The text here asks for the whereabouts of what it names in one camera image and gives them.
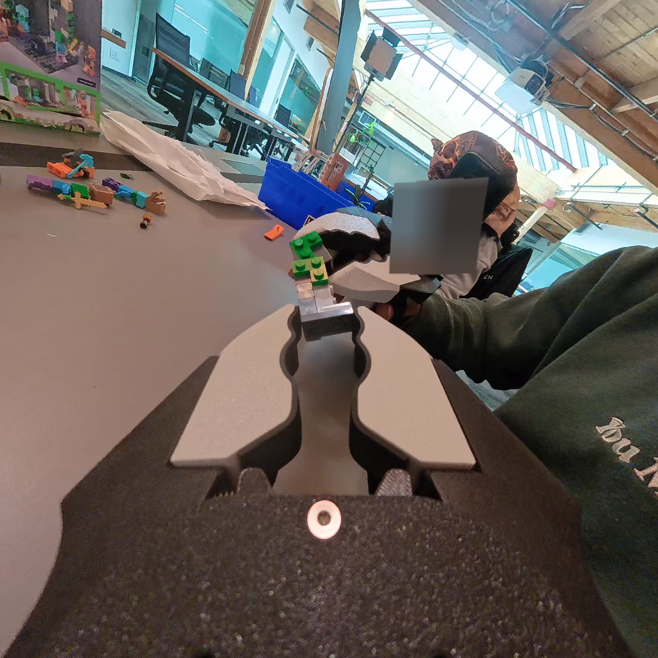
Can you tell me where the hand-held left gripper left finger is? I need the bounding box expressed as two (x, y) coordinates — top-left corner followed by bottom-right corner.
(170, 307), (302, 471)

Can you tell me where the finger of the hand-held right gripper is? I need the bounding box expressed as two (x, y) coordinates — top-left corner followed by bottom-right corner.
(328, 258), (445, 306)
(293, 210), (383, 245)

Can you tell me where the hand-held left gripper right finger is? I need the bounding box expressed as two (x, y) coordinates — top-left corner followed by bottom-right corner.
(352, 307), (477, 474)

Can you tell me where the bright green corner plate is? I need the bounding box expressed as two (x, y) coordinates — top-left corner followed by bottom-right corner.
(289, 233), (325, 260)
(292, 257), (330, 285)

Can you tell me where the grey white brick column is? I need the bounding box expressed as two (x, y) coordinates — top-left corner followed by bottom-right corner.
(296, 280), (355, 342)

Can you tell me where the blue plastic bin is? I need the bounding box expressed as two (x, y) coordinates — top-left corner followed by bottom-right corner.
(257, 158), (381, 230)

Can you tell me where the orange carton box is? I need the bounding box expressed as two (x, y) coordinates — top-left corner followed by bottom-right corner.
(319, 153), (352, 191)

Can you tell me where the white crumpled bag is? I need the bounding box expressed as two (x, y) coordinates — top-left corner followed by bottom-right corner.
(101, 110), (270, 209)

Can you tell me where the wooden office table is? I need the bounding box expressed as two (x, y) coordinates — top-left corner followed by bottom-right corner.
(149, 47), (309, 155)

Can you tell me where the white ceiling projector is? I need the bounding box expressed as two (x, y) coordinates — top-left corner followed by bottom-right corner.
(496, 57), (556, 116)

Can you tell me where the black office chair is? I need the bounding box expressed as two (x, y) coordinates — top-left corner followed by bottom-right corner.
(147, 13), (196, 114)

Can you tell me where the pile of colourful brick figures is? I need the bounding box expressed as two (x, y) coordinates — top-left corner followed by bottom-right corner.
(26, 153), (168, 229)

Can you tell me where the green toy box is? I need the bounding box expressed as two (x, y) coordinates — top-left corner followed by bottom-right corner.
(0, 0), (103, 134)

